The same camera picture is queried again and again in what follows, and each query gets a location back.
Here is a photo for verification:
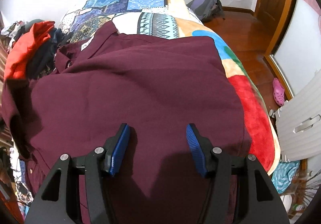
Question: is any maroon shirt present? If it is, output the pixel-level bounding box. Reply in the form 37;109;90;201
2;21;251;223

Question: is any colourful fleece blanket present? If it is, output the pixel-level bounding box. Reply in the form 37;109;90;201
165;0;281;175

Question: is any pink croc shoe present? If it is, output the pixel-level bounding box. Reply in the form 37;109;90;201
272;78;285;106

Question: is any white plastic drawer unit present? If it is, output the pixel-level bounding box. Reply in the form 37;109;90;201
275;72;321;162

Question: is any black patterned garment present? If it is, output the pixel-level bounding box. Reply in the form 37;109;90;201
26;28;73;79

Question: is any red sweater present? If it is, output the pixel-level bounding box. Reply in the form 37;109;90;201
4;21;55;81

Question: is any blue patchwork bedspread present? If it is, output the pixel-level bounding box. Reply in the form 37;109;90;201
58;0;179;42

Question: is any grey backpack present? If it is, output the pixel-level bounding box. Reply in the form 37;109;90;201
187;0;225;23

